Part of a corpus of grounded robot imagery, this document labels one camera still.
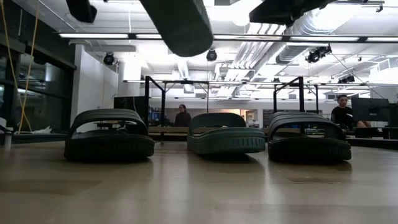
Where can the black frame wooden shelf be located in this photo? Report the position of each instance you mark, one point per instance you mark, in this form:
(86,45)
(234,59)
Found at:
(168,130)

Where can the long ceiling light bar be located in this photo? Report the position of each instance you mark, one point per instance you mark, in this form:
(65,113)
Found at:
(93,35)

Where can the teal rubber slide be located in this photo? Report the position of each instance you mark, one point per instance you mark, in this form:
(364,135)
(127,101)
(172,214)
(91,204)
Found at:
(183,28)
(225,140)

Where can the person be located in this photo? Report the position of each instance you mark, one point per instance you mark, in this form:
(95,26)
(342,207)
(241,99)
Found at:
(342,116)
(183,119)

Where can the white crumpled paper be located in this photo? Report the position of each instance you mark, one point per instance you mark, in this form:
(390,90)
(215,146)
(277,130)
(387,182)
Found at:
(42,130)

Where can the black rubber slide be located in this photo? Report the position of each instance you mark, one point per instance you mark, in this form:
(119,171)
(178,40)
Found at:
(109,146)
(308,149)

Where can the black ceiling spotlight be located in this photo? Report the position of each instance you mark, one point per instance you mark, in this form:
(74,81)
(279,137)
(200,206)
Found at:
(348,79)
(109,59)
(211,55)
(314,56)

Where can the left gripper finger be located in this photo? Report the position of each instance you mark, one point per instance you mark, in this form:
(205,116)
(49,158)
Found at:
(81,9)

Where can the black aluminium rig frame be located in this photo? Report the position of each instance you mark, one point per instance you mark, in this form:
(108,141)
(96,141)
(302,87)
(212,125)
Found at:
(373,143)

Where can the silver air duct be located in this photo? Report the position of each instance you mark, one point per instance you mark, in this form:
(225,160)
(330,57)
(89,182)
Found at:
(295,51)

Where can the black monitor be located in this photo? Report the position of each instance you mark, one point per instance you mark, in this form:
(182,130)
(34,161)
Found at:
(370,109)
(129,102)

